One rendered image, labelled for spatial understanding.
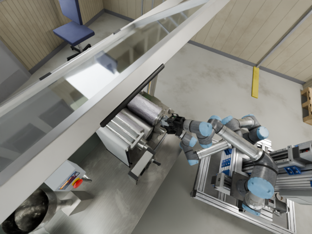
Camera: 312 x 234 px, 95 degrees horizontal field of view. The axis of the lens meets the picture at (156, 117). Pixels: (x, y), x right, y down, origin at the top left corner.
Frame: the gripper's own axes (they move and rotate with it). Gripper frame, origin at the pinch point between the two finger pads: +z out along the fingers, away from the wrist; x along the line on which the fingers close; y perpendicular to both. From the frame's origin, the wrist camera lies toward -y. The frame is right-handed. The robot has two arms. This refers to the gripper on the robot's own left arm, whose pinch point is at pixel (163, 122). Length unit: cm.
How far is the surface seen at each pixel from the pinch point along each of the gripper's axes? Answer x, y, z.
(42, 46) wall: -37, 93, 266
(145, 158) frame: 32.4, 12.0, -18.0
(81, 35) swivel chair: -83, 77, 204
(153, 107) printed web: -0.9, 12.7, 2.6
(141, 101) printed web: 0.7, 18.8, 10.1
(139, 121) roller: 10.5, 9.0, 10.6
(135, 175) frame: 41.1, 11.2, -19.0
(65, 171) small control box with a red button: 53, 41, -25
